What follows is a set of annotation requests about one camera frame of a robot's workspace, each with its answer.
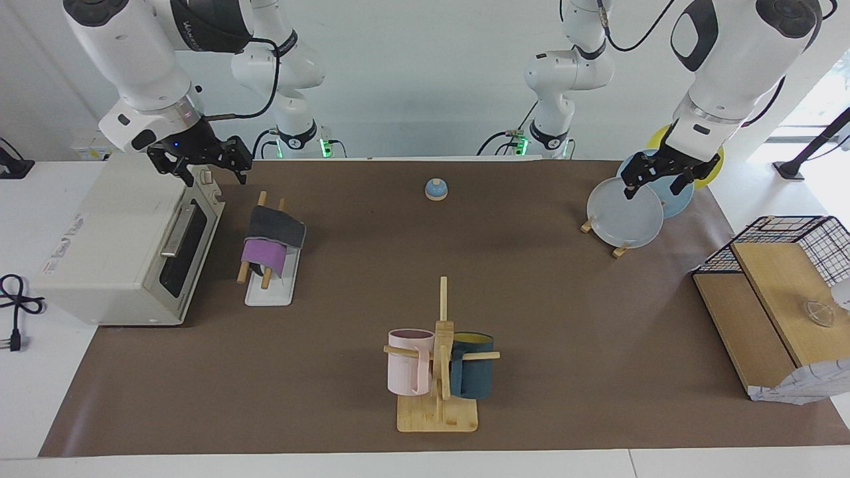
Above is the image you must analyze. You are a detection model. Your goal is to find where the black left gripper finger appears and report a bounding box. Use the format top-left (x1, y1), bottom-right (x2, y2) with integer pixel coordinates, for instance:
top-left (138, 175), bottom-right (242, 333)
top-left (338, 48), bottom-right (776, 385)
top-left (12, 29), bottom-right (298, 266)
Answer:
top-left (669, 153), bottom-right (722, 197)
top-left (621, 150), bottom-right (657, 200)

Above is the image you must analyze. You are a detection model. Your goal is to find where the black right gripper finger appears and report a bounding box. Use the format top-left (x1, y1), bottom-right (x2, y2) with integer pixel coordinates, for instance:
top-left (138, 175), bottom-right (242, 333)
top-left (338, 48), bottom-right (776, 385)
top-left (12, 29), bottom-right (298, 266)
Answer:
top-left (147, 147), bottom-right (195, 189)
top-left (222, 135), bottom-right (254, 186)

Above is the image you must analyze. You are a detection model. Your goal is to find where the purple grey-backed towel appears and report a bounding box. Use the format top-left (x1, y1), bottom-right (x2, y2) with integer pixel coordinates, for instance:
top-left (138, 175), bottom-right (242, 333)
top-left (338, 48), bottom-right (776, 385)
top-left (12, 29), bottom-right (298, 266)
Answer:
top-left (240, 204), bottom-right (307, 278)

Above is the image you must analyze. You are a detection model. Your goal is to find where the wooden plate rack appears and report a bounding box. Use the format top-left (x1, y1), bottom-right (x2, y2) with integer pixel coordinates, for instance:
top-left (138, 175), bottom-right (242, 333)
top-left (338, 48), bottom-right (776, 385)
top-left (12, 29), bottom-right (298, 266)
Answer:
top-left (580, 219), bottom-right (632, 258)

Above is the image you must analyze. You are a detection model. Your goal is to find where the white wooden-bar towel rack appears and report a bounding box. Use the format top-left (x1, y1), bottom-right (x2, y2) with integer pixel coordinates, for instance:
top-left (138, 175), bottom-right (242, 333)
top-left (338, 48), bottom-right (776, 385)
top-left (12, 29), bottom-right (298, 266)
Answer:
top-left (237, 191), bottom-right (305, 307)

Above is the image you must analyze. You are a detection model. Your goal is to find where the light blue plate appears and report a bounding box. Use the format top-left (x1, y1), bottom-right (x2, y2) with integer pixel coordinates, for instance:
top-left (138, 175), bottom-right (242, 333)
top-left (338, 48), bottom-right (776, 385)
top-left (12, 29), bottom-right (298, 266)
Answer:
top-left (616, 149), bottom-right (695, 218)

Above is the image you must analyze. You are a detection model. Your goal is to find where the yellow plate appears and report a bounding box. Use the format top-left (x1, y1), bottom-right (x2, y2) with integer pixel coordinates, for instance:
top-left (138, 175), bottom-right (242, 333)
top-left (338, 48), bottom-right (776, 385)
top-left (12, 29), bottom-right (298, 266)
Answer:
top-left (647, 125), bottom-right (724, 188)

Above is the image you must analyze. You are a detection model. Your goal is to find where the grey translucent plate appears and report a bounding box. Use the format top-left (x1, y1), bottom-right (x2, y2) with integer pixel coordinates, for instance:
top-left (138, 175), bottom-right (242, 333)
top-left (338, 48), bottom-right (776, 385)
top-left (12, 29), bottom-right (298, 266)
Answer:
top-left (587, 177), bottom-right (665, 250)

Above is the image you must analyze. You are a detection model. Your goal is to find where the cream toaster oven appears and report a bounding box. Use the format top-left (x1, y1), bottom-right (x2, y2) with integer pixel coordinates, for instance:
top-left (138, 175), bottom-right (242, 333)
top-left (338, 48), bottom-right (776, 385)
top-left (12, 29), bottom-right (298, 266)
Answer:
top-left (30, 153), bottom-right (226, 326)

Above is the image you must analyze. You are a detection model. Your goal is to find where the white box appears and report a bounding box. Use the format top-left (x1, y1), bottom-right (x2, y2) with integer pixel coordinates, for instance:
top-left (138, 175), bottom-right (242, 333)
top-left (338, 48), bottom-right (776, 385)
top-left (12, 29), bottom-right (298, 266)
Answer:
top-left (70, 129), bottom-right (115, 161)

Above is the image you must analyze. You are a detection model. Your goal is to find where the black stand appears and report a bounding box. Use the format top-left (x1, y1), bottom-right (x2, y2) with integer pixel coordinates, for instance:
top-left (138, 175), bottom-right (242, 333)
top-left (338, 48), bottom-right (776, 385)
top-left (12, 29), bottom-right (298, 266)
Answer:
top-left (774, 106), bottom-right (850, 181)

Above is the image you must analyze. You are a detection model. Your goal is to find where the black desk clamp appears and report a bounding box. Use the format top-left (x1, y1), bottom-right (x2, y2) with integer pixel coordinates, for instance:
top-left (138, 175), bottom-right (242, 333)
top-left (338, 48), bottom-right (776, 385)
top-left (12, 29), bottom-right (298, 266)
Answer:
top-left (0, 137), bottom-right (35, 180)

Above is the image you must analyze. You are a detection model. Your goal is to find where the brown table mat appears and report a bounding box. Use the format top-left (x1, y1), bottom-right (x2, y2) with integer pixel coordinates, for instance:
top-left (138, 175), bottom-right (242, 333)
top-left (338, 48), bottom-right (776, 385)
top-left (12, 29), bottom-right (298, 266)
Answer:
top-left (39, 159), bottom-right (850, 457)

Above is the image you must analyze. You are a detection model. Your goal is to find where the teal mug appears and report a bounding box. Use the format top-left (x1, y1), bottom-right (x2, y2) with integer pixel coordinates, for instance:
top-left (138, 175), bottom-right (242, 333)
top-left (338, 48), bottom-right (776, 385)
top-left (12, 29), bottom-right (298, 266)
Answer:
top-left (450, 332), bottom-right (495, 400)

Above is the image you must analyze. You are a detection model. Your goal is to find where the pink mug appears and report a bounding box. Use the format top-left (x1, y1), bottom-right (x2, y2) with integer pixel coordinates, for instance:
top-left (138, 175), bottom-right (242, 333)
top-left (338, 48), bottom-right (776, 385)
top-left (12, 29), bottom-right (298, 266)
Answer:
top-left (388, 329), bottom-right (436, 396)

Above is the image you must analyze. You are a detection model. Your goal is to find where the wooden mug tree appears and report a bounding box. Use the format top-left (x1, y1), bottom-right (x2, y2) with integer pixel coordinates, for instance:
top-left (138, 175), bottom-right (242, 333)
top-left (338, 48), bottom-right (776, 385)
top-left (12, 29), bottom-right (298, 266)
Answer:
top-left (383, 276), bottom-right (501, 434)

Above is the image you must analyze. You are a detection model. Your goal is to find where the black base cable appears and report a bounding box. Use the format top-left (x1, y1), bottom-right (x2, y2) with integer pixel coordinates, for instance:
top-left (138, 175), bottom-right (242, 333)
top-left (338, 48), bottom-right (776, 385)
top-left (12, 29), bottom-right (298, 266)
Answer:
top-left (477, 100), bottom-right (539, 157)
top-left (251, 128), bottom-right (280, 160)

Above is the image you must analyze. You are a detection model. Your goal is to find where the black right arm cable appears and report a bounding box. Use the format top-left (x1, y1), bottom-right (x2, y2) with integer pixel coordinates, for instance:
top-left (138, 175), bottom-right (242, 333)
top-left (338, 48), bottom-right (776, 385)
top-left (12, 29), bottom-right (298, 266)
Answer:
top-left (199, 37), bottom-right (280, 121)

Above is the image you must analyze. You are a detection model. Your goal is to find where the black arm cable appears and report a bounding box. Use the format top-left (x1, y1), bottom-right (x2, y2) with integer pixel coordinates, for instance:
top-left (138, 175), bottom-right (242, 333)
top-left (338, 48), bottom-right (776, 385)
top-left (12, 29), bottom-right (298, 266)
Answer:
top-left (199, 37), bottom-right (280, 121)
top-left (596, 0), bottom-right (788, 127)

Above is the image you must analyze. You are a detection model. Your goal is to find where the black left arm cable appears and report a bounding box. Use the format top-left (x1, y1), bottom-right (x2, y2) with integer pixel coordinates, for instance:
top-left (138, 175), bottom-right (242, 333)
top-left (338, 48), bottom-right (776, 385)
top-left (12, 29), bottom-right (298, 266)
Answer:
top-left (596, 0), bottom-right (788, 127)

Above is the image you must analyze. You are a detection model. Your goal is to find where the wire and wood crate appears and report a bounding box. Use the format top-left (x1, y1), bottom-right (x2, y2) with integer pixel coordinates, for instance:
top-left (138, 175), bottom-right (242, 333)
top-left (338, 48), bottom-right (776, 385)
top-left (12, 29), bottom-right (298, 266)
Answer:
top-left (692, 240), bottom-right (850, 399)

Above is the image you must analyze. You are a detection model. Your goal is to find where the black wire basket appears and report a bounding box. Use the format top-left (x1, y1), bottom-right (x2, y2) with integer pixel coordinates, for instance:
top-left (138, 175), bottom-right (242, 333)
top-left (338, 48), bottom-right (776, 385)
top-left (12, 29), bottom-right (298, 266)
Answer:
top-left (692, 215), bottom-right (850, 286)

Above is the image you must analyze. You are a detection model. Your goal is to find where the black power cord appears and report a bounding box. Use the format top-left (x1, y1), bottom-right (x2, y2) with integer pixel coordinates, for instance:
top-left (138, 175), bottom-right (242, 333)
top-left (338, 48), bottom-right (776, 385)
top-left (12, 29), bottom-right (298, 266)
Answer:
top-left (0, 274), bottom-right (46, 353)

